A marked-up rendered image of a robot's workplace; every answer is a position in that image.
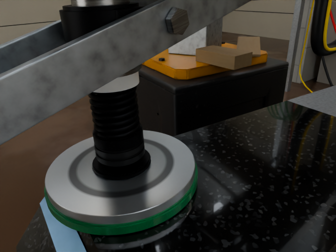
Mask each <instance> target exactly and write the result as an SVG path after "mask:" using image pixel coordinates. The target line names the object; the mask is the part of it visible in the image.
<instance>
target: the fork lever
mask: <svg viewBox="0 0 336 252"><path fill-rule="evenodd" d="M250 1H251V0H130V2H139V6H145V7H143V8H141V9H138V10H136V11H134V12H132V13H130V14H128V15H126V16H123V17H121V18H119V19H117V20H115V21H113V22H111V23H108V24H106V25H104V26H102V27H100V28H98V29H96V30H93V31H91V32H89V33H87V34H85V35H83V36H81V37H78V38H76V39H74V40H72V41H70V42H65V37H64V32H63V27H62V22H61V19H60V20H57V21H55V22H53V23H50V24H48V25H46V26H43V27H41V28H39V29H36V30H34V31H31V32H29V33H27V34H24V35H22V36H20V37H17V38H15V39H12V40H10V41H8V42H5V43H3V44H1V45H0V145H2V144H3V143H5V142H7V141H9V140H10V139H12V138H14V137H16V136H17V135H19V134H21V133H23V132H24V131H26V130H28V129H29V128H31V127H33V126H35V125H36V124H38V123H40V122H42V121H43V120H45V119H47V118H49V117H50V116H52V115H54V114H56V113H57V112H59V111H61V110H62V109H64V108H66V107H68V106H69V105H71V104H73V103H75V102H76V101H78V100H80V99H82V98H83V97H85V96H87V95H88V94H90V93H92V92H94V91H95V90H97V89H99V88H101V87H102V86H104V85H106V84H108V83H109V82H111V81H113V80H114V79H116V78H118V77H120V76H121V75H123V74H125V73H127V72H128V71H130V70H132V69H134V68H135V67H137V66H139V65H140V64H142V63H144V62H146V61H147V60H149V59H151V58H153V57H154V56H156V55H158V54H160V53H161V52H163V51H165V50H166V49H168V48H170V47H172V46H173V45H175V44H177V43H179V42H180V41H182V40H184V39H186V38H187V37H189V36H191V35H192V34H194V33H196V32H198V31H199V30H201V29H203V28H205V27H206V26H208V25H210V24H212V23H213V22H215V21H217V20H218V19H220V18H222V17H224V16H225V15H227V14H229V13H231V12H232V11H234V10H236V9H238V8H239V7H241V6H243V5H244V4H246V3H248V2H250Z"/></svg>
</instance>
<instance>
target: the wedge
mask: <svg viewBox="0 0 336 252"><path fill-rule="evenodd" d="M236 49H238V50H244V51H249V52H252V57H260V56H261V45H260V37H259V36H239V37H238V39H237V48H236Z"/></svg>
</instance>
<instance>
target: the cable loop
mask: <svg viewBox="0 0 336 252"><path fill-rule="evenodd" d="M331 5H332V0H315V4H314V11H313V17H312V24H311V34H310V44H311V48H312V51H313V52H314V53H315V54H316V55H318V56H321V57H322V56H328V55H332V54H334V53H336V39H335V40H334V41H333V42H331V43H329V44H327V29H328V22H329V16H330V10H331Z"/></svg>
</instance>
